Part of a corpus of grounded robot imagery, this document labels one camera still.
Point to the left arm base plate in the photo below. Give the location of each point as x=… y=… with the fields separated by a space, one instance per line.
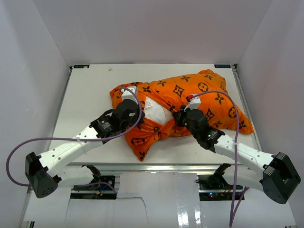
x=102 y=187

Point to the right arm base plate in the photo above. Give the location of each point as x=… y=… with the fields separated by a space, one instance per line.
x=213 y=187

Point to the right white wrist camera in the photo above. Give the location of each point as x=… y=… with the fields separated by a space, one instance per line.
x=193 y=102

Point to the white pillow insert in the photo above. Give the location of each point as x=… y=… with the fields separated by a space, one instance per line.
x=155 y=112

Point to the right blue corner label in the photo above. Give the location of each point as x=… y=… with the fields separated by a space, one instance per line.
x=222 y=66

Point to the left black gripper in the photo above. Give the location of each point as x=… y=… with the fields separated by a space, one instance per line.
x=141 y=121

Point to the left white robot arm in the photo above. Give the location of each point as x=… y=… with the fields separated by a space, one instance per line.
x=47 y=171

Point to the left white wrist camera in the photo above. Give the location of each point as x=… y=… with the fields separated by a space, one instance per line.
x=128 y=93

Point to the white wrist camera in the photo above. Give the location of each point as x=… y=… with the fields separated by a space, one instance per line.
x=128 y=93
x=193 y=102

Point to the orange patterned pillowcase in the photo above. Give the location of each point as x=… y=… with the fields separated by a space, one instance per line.
x=172 y=93

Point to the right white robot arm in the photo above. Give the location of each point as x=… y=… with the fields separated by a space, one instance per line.
x=275 y=175

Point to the left blue corner label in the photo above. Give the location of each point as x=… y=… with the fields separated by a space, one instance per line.
x=84 y=66

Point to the blue corner label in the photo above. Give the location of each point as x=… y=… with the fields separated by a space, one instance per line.
x=84 y=66
x=222 y=66

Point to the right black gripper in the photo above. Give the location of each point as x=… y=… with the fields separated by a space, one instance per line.
x=178 y=116

